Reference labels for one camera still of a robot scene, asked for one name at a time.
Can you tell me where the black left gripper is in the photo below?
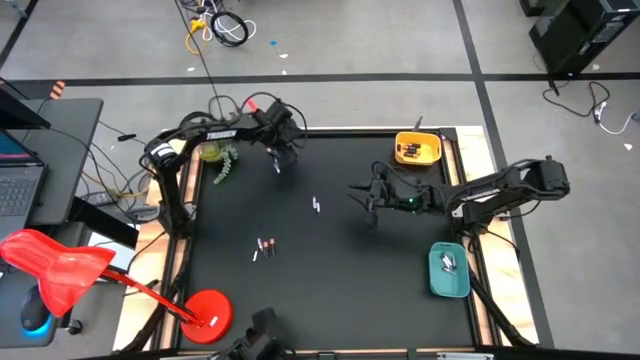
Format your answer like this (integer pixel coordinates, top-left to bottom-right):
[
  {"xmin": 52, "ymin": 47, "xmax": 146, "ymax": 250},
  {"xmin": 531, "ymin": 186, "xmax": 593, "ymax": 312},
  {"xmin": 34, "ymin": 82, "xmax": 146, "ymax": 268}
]
[{"xmin": 263, "ymin": 124, "xmax": 307, "ymax": 174}]

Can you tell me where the black right camera cable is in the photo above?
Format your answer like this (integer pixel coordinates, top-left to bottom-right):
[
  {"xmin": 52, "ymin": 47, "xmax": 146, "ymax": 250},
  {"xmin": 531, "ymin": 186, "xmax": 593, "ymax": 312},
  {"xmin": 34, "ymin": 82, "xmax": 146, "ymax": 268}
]
[{"xmin": 369, "ymin": 159, "xmax": 402, "ymax": 189}]

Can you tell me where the white power cable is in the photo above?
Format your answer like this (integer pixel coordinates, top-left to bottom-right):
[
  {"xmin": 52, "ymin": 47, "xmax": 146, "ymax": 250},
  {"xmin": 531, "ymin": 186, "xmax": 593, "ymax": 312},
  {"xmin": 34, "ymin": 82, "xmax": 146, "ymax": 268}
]
[{"xmin": 592, "ymin": 101, "xmax": 640, "ymax": 137}]

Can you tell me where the yellow pole stand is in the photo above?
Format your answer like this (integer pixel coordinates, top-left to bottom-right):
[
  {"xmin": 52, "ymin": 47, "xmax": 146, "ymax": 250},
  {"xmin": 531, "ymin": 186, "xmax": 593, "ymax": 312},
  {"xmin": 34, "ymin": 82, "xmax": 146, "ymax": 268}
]
[{"xmin": 185, "ymin": 18, "xmax": 208, "ymax": 57}]

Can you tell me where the black side desk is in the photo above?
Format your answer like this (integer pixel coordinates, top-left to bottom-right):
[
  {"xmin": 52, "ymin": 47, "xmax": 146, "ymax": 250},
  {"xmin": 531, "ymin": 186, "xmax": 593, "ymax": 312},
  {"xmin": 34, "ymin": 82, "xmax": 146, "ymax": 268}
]
[{"xmin": 0, "ymin": 97, "xmax": 105, "ymax": 227}]

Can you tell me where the black power adapter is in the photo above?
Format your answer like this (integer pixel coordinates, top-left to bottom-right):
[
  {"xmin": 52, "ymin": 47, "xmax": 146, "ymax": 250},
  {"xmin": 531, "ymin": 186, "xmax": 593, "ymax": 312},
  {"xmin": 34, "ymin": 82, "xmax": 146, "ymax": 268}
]
[{"xmin": 82, "ymin": 191, "xmax": 114, "ymax": 207}]

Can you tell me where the black floor cable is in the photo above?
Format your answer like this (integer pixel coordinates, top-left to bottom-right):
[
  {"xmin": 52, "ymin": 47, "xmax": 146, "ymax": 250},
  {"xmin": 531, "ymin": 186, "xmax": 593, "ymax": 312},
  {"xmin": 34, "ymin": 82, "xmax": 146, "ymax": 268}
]
[{"xmin": 542, "ymin": 79, "xmax": 613, "ymax": 120}]

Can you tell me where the artificial potted succulent plant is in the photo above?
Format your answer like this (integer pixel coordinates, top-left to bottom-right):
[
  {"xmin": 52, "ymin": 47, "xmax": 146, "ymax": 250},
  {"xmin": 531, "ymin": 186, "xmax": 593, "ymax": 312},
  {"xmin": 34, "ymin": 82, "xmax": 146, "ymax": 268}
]
[{"xmin": 198, "ymin": 139, "xmax": 241, "ymax": 187}]

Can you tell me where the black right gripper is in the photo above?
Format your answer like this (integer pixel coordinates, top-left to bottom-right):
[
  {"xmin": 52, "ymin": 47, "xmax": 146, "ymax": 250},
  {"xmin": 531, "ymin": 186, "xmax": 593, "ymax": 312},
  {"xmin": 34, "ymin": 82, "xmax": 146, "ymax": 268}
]
[{"xmin": 348, "ymin": 180, "xmax": 434, "ymax": 229}]

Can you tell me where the yellow plastic bin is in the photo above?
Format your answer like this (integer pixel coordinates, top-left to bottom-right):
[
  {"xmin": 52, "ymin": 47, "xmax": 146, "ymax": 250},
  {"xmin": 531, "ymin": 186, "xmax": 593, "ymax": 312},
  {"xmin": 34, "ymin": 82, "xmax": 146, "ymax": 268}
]
[{"xmin": 393, "ymin": 130, "xmax": 444, "ymax": 167}]

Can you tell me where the grey laptop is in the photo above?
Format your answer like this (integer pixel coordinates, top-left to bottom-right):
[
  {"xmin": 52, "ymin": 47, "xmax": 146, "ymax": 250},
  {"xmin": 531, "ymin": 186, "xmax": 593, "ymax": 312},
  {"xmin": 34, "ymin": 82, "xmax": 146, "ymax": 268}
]
[{"xmin": 0, "ymin": 128, "xmax": 50, "ymax": 242}]

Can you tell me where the red desk lamp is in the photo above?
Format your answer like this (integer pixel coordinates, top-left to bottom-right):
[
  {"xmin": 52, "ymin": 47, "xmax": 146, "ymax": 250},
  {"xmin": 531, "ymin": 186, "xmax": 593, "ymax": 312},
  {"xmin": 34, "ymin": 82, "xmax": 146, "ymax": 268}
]
[{"xmin": 0, "ymin": 228, "xmax": 235, "ymax": 346}]

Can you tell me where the black computer mouse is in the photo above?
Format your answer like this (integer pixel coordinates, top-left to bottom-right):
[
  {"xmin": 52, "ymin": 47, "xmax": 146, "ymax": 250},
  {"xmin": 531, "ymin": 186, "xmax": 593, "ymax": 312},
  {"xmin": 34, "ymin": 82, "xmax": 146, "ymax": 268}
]
[{"xmin": 18, "ymin": 283, "xmax": 53, "ymax": 333}]

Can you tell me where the black diagonal frame strut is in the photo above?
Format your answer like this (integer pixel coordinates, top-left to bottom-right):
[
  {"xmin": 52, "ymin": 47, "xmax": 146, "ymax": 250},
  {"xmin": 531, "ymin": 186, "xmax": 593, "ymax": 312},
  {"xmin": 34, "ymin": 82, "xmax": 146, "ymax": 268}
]
[
  {"xmin": 119, "ymin": 279, "xmax": 187, "ymax": 354},
  {"xmin": 468, "ymin": 269, "xmax": 537, "ymax": 347}
]

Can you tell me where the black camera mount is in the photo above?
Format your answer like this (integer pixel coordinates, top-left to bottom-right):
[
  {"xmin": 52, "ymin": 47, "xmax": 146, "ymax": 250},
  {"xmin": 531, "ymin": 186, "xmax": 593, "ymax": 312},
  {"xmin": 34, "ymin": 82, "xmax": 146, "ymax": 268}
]
[{"xmin": 212, "ymin": 306, "xmax": 297, "ymax": 360}]

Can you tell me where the black computer tower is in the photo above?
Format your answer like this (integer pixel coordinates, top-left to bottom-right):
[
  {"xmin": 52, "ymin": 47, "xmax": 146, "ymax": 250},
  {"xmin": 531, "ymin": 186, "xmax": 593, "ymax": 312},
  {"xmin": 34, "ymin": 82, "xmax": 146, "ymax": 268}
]
[
  {"xmin": 528, "ymin": 2, "xmax": 619, "ymax": 77},
  {"xmin": 597, "ymin": 0, "xmax": 640, "ymax": 49}
]

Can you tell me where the teal plastic bin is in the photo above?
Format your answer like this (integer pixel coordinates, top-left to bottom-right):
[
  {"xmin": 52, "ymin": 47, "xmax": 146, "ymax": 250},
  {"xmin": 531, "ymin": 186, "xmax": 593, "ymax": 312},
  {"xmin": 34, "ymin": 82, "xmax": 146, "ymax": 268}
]
[{"xmin": 427, "ymin": 241, "xmax": 472, "ymax": 300}]

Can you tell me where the black coiled cable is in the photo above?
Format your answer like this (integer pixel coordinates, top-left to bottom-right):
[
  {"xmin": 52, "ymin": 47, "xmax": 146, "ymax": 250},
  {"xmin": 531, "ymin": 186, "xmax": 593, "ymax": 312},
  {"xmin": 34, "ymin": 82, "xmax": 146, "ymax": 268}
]
[{"xmin": 209, "ymin": 10, "xmax": 250, "ymax": 49}]

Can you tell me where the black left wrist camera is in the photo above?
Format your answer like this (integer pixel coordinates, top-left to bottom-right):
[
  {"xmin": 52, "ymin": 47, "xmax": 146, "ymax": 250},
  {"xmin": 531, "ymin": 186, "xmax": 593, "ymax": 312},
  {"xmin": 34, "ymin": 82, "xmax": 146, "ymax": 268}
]
[{"xmin": 262, "ymin": 102, "xmax": 295, "ymax": 129}]

